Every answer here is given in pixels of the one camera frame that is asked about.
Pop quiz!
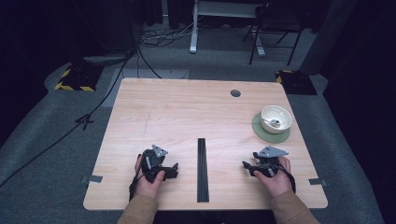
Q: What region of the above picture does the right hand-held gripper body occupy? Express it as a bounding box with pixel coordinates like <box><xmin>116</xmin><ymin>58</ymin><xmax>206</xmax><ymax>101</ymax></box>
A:
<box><xmin>251</xmin><ymin>146</ymin><xmax>290</xmax><ymax>178</ymax></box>

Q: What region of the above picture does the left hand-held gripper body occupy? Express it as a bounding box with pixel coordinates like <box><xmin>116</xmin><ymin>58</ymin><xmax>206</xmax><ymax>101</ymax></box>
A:
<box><xmin>141</xmin><ymin>144</ymin><xmax>169</xmax><ymax>184</ymax></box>

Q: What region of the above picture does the row of black chopsticks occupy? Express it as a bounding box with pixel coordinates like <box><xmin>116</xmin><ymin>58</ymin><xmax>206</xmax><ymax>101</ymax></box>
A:
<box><xmin>196</xmin><ymin>137</ymin><xmax>210</xmax><ymax>203</ymax></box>

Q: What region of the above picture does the cream ceramic bowl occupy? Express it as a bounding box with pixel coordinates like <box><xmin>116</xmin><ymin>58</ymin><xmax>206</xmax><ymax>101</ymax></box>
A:
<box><xmin>260</xmin><ymin>105</ymin><xmax>293</xmax><ymax>135</ymax></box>

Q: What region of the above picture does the person's left hand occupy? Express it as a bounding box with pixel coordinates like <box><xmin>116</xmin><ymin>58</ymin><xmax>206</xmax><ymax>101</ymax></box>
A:
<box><xmin>134</xmin><ymin>154</ymin><xmax>166</xmax><ymax>200</ymax></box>

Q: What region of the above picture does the person's right hand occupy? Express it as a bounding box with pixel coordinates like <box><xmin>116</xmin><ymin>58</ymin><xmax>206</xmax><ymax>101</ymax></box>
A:
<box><xmin>253</xmin><ymin>156</ymin><xmax>294</xmax><ymax>199</ymax></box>

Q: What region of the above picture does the green round coaster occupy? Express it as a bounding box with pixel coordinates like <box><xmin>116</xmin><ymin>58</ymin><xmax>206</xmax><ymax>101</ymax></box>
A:
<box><xmin>251</xmin><ymin>111</ymin><xmax>291</xmax><ymax>145</ymax></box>

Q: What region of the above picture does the metal spoon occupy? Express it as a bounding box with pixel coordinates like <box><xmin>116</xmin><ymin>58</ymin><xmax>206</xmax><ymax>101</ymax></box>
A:
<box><xmin>261</xmin><ymin>117</ymin><xmax>282</xmax><ymax>129</ymax></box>

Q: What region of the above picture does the grey tape piece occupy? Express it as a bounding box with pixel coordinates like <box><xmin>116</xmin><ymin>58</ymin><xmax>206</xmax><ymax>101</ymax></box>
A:
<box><xmin>80</xmin><ymin>175</ymin><xmax>104</xmax><ymax>185</ymax></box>
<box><xmin>308</xmin><ymin>177</ymin><xmax>329</xmax><ymax>188</ymax></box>

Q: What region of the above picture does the striped black stand base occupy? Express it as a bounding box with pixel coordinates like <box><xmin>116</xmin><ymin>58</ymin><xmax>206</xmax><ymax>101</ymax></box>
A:
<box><xmin>53</xmin><ymin>63</ymin><xmax>105</xmax><ymax>93</ymax></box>
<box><xmin>275</xmin><ymin>69</ymin><xmax>318</xmax><ymax>96</ymax></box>

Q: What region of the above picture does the grey column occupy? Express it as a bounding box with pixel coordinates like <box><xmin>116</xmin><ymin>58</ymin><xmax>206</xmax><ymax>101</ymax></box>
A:
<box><xmin>299</xmin><ymin>0</ymin><xmax>358</xmax><ymax>76</ymax></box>

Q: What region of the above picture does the black chair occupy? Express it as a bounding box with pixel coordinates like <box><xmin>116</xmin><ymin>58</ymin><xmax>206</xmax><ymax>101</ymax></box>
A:
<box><xmin>242</xmin><ymin>2</ymin><xmax>305</xmax><ymax>66</ymax></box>

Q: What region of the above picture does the black right gripper strap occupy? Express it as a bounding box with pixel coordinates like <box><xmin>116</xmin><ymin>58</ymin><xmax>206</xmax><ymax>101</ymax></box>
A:
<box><xmin>277</xmin><ymin>162</ymin><xmax>297</xmax><ymax>194</ymax></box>

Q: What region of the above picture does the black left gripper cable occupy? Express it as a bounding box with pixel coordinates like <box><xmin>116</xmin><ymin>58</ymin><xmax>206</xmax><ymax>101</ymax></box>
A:
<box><xmin>128</xmin><ymin>155</ymin><xmax>146</xmax><ymax>203</ymax></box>

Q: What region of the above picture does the long black floor cable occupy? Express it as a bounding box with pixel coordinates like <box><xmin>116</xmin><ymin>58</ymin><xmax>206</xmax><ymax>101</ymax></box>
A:
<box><xmin>0</xmin><ymin>46</ymin><xmax>136</xmax><ymax>189</ymax></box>

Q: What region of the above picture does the tangle of floor cables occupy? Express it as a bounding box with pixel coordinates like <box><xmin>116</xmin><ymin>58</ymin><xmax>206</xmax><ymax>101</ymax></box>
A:
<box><xmin>137</xmin><ymin>18</ymin><xmax>194</xmax><ymax>49</ymax></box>

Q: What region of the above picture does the white desk frame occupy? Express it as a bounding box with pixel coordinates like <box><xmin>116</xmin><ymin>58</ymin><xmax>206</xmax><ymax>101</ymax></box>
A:
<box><xmin>189</xmin><ymin>0</ymin><xmax>266</xmax><ymax>58</ymax></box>

